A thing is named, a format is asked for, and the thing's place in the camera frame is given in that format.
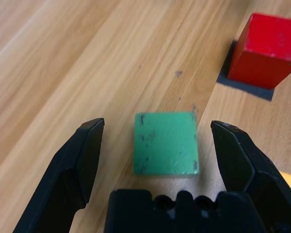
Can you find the black square pad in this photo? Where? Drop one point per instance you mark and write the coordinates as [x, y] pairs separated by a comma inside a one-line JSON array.
[[254, 90]]

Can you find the red wooden block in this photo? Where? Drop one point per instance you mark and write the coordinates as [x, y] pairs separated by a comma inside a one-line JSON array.
[[264, 53]]

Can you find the green wooden block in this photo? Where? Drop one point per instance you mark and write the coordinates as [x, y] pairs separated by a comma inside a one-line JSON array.
[[165, 143]]

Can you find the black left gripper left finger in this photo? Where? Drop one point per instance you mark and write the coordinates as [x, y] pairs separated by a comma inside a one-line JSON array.
[[70, 170]]

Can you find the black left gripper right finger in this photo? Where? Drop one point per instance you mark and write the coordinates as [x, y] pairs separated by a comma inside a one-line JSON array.
[[242, 157]]

